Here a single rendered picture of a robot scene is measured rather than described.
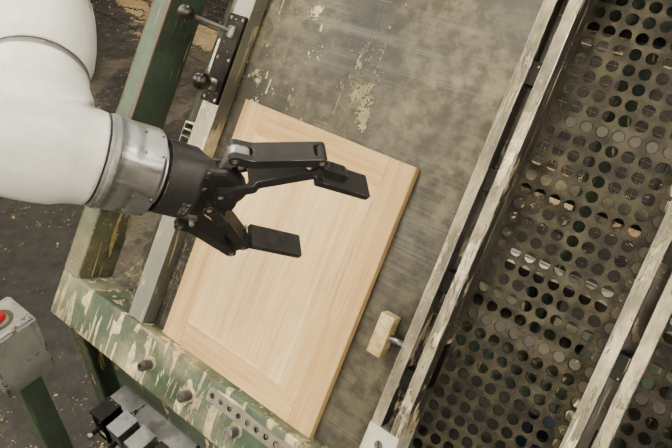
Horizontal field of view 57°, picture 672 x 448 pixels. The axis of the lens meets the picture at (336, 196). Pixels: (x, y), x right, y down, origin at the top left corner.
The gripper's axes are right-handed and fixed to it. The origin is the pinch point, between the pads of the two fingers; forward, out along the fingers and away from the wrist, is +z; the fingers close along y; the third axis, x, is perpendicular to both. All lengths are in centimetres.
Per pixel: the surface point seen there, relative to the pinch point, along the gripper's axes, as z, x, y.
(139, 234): 58, 132, -210
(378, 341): 36.0, 1.9, -33.2
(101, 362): 17, 32, -129
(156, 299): 13, 28, -79
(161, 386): 16, 9, -83
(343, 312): 33, 9, -38
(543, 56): 40, 32, 15
